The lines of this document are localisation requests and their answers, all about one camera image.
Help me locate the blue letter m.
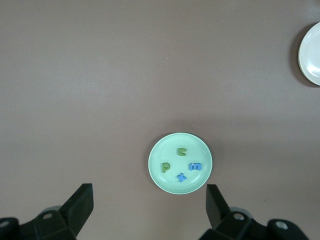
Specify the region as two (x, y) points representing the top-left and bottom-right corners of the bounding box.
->
(188, 161), (203, 172)

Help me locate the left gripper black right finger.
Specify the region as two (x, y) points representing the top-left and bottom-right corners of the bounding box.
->
(199, 184), (270, 240)

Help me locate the green letter p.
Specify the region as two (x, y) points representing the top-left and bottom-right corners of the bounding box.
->
(160, 161), (172, 174)

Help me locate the beige plate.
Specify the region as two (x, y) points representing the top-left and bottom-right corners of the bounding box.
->
(297, 21), (320, 87)

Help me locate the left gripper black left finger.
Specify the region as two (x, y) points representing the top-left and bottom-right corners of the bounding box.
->
(19, 183), (95, 240)

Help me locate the green plate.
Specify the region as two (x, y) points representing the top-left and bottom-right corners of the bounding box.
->
(147, 132), (214, 195)

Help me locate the brown table mat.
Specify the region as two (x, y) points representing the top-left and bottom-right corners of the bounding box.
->
(0, 0), (320, 240)

